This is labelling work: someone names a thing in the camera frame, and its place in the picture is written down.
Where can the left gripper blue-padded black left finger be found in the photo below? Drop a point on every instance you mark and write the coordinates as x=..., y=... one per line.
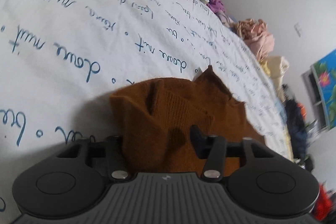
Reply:
x=116, y=163

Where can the colourful flower picture frame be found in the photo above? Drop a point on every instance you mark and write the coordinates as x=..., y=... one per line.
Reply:
x=320, y=84

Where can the dark navy clothes pile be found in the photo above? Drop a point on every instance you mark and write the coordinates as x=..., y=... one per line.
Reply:
x=298, y=134

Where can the light blue garment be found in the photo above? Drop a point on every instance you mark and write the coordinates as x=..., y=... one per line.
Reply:
x=280, y=108

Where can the brown knit sweater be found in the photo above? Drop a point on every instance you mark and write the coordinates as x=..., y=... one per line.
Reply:
x=155, y=117

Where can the purple garment by headboard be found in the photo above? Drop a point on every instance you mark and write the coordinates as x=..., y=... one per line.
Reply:
x=216, y=6

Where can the cream crumpled clothes pile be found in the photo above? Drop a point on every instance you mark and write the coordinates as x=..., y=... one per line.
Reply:
x=275, y=68

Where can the white wall switch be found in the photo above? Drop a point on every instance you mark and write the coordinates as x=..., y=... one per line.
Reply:
x=298, y=29

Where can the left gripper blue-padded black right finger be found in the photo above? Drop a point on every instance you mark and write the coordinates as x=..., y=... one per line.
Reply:
x=212, y=149

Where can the pink crumpled clothes pile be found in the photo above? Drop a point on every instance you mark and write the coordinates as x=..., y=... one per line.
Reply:
x=256, y=36

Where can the white script-print bed sheet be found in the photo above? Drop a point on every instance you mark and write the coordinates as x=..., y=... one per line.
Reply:
x=60, y=59

